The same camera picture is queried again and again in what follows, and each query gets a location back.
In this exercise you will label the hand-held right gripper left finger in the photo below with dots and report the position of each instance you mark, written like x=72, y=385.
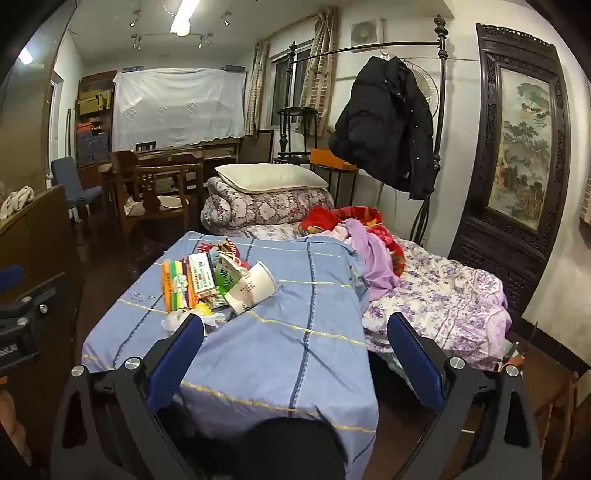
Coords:
x=178, y=364

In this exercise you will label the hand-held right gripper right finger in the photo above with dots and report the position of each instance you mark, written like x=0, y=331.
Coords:
x=415, y=364

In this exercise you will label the white paper cup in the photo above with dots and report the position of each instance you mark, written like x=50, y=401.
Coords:
x=251, y=288

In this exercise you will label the crumpled white plastic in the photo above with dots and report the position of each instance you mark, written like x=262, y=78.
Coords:
x=178, y=318

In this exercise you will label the purple floral quilt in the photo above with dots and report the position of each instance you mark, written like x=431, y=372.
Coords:
x=438, y=300

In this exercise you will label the brown wooden cabinet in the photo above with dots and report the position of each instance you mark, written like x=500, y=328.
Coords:
x=37, y=249

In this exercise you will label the white box red label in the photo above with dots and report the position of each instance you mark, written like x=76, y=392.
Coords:
x=203, y=274

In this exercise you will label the green white packet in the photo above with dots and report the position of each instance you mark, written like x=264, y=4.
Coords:
x=226, y=274

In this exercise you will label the lilac garment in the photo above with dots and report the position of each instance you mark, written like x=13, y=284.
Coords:
x=374, y=263

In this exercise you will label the blue plaid blanket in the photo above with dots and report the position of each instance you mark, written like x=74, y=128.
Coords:
x=286, y=323

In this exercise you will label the red striped snack wrapper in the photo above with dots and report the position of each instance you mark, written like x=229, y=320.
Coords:
x=226, y=247

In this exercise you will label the white rag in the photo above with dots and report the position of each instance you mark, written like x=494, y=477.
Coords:
x=16, y=201

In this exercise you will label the light wooden chair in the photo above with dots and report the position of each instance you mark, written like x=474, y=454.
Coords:
x=561, y=397

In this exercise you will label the red blanket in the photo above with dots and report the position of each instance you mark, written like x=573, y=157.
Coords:
x=364, y=217

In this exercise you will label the blue chair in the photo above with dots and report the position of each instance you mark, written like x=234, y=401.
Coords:
x=67, y=180

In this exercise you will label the cream cloth bundle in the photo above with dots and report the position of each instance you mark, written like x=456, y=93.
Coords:
x=136, y=207

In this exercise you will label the maroon floral folded quilt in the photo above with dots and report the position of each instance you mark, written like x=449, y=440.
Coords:
x=268, y=210

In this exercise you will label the white pillow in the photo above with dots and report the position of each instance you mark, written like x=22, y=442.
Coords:
x=268, y=177

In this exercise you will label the wooden shelf cabinet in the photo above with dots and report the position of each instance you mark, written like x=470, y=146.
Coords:
x=94, y=138

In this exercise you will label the orange box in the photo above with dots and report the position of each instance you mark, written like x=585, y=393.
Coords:
x=330, y=161

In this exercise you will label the dark framed board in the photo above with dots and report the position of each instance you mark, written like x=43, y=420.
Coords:
x=256, y=147

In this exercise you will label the black jacket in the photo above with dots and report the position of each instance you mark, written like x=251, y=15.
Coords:
x=383, y=124

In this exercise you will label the carved wooden screen panel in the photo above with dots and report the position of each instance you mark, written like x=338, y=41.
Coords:
x=521, y=138

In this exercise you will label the white cloth cover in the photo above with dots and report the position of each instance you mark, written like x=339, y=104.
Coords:
x=180, y=106

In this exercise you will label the standing fan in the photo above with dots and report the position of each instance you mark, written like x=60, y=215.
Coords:
x=427, y=87

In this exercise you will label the black round stand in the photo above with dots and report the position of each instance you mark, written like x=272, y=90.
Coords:
x=298, y=112

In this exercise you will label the beige plaid curtain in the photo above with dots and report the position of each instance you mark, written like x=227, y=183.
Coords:
x=256, y=92
x=321, y=69

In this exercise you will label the window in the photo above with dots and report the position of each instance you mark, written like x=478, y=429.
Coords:
x=281, y=92

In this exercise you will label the ceiling tube light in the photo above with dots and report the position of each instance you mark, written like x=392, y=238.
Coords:
x=182, y=21

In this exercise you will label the black metal bed frame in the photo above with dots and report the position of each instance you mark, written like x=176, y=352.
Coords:
x=442, y=69

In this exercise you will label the ceiling spotlight rail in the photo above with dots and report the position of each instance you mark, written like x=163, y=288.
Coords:
x=161, y=36

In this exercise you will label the wall ventilator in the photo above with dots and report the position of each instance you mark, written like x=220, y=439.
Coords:
x=364, y=34

